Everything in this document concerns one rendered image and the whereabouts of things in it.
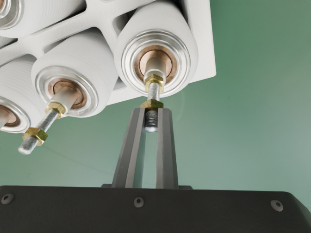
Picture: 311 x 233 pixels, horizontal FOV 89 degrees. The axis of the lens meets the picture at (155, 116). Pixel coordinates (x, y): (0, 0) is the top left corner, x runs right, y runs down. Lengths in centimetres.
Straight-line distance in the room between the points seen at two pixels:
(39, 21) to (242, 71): 46
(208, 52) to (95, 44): 16
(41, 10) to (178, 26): 13
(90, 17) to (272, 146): 77
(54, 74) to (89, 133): 49
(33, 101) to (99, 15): 15
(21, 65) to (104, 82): 16
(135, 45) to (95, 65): 7
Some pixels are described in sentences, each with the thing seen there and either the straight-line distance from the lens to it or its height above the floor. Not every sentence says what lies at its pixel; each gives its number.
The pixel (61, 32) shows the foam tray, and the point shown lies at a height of 18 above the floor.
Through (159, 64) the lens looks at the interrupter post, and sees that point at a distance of 16.
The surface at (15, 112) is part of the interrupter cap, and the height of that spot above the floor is 25.
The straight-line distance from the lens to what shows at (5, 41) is 35.
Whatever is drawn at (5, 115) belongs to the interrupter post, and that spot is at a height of 26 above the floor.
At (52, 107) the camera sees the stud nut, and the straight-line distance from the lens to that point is 20.
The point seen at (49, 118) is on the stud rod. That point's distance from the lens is 20.
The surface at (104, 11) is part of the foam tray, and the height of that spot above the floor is 18.
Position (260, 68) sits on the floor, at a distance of 54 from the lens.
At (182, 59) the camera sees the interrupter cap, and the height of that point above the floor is 25.
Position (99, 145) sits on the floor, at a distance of 74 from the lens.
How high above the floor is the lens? 42
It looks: 48 degrees down
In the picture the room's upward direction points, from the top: 177 degrees counter-clockwise
